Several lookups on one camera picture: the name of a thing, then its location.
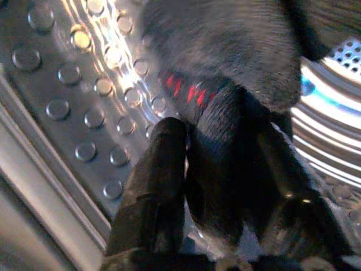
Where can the black sock with red print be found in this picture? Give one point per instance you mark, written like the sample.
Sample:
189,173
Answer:
225,56

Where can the perforated steel washer drum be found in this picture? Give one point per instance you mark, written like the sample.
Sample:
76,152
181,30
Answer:
84,84

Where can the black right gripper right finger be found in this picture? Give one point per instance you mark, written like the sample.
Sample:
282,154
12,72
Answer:
299,220

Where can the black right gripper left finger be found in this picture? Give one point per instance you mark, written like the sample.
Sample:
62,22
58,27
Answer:
152,183

